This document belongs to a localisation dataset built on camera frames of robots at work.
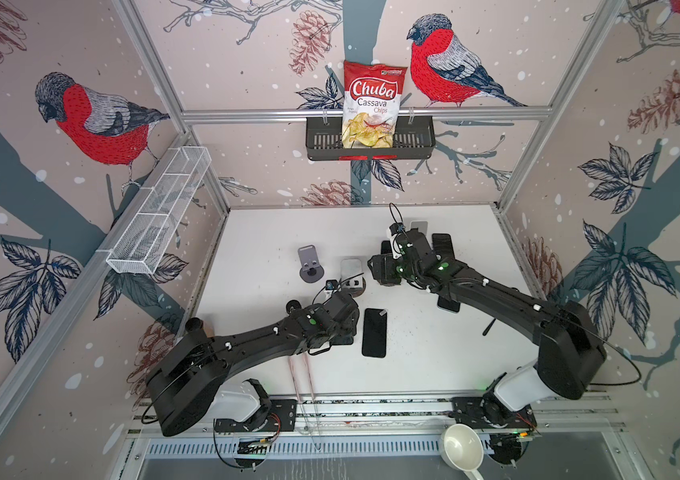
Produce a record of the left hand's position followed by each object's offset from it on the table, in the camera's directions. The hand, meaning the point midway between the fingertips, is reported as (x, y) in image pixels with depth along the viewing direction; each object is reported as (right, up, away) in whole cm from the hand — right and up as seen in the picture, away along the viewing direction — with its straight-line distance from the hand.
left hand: (347, 321), depth 84 cm
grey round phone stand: (-12, +12, +17) cm, 24 cm away
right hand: (+8, +16, +1) cm, 18 cm away
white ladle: (+27, -25, -15) cm, 40 cm away
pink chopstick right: (-9, -20, -6) cm, 23 cm away
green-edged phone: (0, -5, 0) cm, 5 cm away
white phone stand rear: (+26, +28, +17) cm, 41 cm away
